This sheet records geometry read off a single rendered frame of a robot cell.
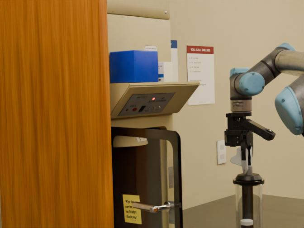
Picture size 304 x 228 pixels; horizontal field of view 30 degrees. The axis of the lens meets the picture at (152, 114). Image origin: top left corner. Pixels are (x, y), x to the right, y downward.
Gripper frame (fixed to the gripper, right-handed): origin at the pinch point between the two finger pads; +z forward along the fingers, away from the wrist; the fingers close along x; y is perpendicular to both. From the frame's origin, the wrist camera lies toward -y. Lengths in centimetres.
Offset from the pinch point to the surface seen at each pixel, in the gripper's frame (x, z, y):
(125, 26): 42, -48, 23
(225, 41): -82, -51, 36
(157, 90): 42, -29, 13
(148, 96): 44, -27, 15
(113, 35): 47, -45, 25
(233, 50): -88, -47, 35
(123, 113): 49, -22, 21
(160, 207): 66, 0, 1
